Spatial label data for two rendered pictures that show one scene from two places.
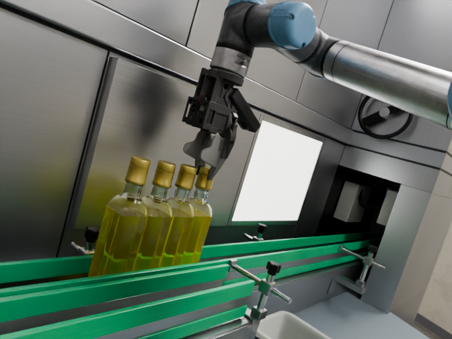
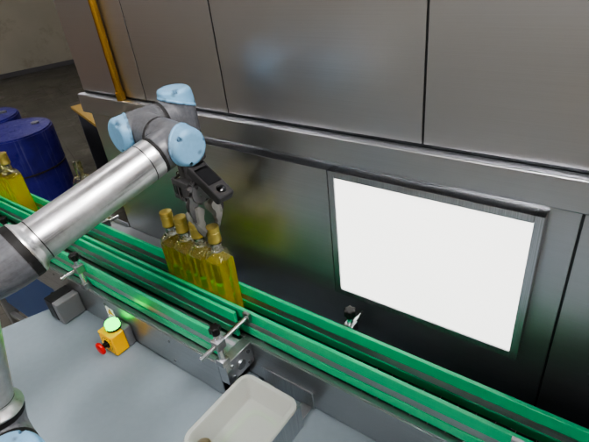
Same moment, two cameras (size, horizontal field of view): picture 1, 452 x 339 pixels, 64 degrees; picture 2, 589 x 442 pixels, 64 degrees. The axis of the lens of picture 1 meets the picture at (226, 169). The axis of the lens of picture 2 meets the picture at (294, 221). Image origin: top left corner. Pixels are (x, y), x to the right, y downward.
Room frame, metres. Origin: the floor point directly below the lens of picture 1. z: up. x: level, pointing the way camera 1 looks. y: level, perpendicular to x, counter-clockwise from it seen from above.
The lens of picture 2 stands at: (0.97, -0.96, 1.77)
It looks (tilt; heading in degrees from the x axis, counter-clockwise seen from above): 32 degrees down; 90
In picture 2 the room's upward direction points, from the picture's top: 7 degrees counter-clockwise
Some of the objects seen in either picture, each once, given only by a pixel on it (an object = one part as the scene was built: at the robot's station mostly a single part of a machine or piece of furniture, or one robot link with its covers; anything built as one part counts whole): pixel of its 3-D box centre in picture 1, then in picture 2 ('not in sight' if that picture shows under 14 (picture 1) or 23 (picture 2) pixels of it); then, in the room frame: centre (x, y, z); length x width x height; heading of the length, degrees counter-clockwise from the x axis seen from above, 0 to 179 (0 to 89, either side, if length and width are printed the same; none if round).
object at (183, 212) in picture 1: (165, 248); (208, 275); (0.71, 0.07, 0.99); 0.06 x 0.06 x 0.21; 49
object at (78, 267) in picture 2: not in sight; (73, 275); (0.27, 0.21, 0.94); 0.07 x 0.04 x 0.13; 50
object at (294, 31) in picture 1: (284, 29); (144, 129); (0.68, -0.03, 1.45); 0.11 x 0.11 x 0.08; 44
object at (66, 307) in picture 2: not in sight; (65, 304); (0.17, 0.26, 0.79); 0.08 x 0.08 x 0.08; 50
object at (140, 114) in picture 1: (235, 168); (328, 231); (1.04, -0.03, 1.15); 0.90 x 0.03 x 0.34; 140
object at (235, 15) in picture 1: (242, 25); (178, 112); (0.74, 0.05, 1.45); 0.09 x 0.08 x 0.11; 44
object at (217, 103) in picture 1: (215, 103); (193, 176); (0.74, 0.06, 1.29); 0.09 x 0.08 x 0.12; 133
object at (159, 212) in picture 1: (142, 250); (193, 269); (0.66, 0.11, 0.99); 0.06 x 0.06 x 0.21; 49
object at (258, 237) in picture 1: (250, 242); (355, 324); (1.08, -0.14, 0.94); 0.07 x 0.04 x 0.13; 50
